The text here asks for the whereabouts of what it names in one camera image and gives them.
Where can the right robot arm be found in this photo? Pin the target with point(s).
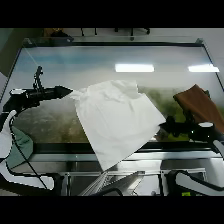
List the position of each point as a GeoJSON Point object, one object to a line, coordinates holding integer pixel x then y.
{"type": "Point", "coordinates": [200, 130]}

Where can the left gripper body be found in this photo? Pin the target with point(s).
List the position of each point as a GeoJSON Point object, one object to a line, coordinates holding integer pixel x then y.
{"type": "Point", "coordinates": [62, 92]}

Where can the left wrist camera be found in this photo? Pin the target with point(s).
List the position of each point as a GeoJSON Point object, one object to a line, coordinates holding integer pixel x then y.
{"type": "Point", "coordinates": [38, 80]}

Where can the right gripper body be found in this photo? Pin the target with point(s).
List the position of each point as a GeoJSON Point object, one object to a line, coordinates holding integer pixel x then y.
{"type": "Point", "coordinates": [171, 126]}

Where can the brown garment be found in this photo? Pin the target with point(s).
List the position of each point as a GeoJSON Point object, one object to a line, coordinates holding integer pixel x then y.
{"type": "Point", "coordinates": [200, 105]}

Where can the silver frame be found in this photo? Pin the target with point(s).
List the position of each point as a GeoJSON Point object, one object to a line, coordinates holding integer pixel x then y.
{"type": "Point", "coordinates": [60, 156]}

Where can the white T-shirt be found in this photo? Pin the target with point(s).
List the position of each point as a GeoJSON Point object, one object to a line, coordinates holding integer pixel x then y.
{"type": "Point", "coordinates": [116, 120]}

